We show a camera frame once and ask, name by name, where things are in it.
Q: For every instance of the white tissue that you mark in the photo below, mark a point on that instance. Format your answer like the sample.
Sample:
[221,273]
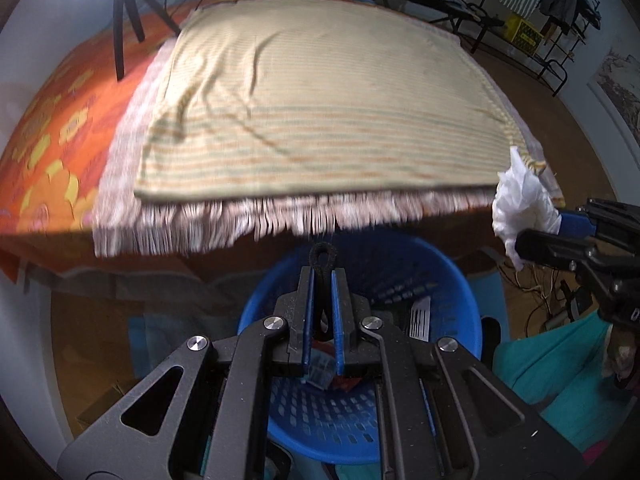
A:
[522,205]

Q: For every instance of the fringed woven blanket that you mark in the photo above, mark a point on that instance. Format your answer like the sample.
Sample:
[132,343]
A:
[200,225]

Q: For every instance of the white power strip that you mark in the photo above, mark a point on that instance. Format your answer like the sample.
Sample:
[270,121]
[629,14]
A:
[557,321]

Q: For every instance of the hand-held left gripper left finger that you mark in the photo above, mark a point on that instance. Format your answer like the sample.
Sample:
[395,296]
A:
[307,320]

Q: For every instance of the blue plastic basket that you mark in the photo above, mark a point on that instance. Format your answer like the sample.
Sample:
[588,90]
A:
[400,265]

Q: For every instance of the yellow striped blanket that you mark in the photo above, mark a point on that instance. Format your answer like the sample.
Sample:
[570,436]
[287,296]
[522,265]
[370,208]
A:
[325,110]

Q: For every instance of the blue floor mat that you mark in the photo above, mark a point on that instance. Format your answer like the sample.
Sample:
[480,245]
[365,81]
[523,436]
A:
[142,345]

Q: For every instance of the light blue plastic wrapper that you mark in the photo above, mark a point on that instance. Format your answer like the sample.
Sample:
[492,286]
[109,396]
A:
[320,372]

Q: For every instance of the cardboard piece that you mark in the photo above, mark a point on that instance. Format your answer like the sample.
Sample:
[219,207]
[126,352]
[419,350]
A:
[105,405]

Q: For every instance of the wall poster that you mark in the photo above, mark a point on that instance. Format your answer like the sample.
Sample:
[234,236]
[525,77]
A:
[622,90]

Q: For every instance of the black tripod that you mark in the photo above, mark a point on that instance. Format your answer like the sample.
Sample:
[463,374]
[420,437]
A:
[119,35]

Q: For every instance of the yellow plastic crate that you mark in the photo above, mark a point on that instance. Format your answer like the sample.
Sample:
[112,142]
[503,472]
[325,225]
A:
[525,35]

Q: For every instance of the black drying rack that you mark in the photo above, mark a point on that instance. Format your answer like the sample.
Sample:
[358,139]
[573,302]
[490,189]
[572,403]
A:
[555,67]

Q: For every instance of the person's teal pants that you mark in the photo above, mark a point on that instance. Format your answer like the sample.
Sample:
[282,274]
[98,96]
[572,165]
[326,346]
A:
[560,370]

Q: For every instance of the black folding chair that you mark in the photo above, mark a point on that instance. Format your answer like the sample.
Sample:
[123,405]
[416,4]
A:
[450,4]

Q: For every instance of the orange floral bed sheet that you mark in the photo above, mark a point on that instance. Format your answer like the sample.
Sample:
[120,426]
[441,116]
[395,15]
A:
[50,135]

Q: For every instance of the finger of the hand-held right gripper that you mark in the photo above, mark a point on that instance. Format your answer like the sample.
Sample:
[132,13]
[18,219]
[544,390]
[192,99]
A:
[575,224]
[550,247]

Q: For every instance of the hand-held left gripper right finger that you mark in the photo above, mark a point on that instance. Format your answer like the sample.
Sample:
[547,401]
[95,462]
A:
[340,320]

